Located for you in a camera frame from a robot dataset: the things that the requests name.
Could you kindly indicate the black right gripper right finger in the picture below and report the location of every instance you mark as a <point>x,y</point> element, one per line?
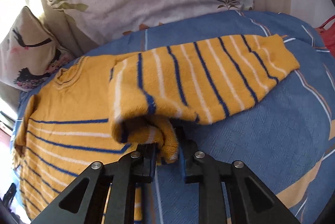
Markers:
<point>230,192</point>

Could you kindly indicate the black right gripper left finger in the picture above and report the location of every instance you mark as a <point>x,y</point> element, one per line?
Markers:
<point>103,193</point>

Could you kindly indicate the yellow striped knit sweater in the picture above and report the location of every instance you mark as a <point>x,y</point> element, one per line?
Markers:
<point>103,106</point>

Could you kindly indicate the blue plaid bed sheet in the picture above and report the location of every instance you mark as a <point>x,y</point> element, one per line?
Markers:
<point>286,139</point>

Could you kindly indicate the cream cushion with lady silhouette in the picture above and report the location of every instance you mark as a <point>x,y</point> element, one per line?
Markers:
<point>30,53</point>

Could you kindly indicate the red cloth at bedside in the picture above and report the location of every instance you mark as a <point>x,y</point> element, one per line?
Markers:
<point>327,35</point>

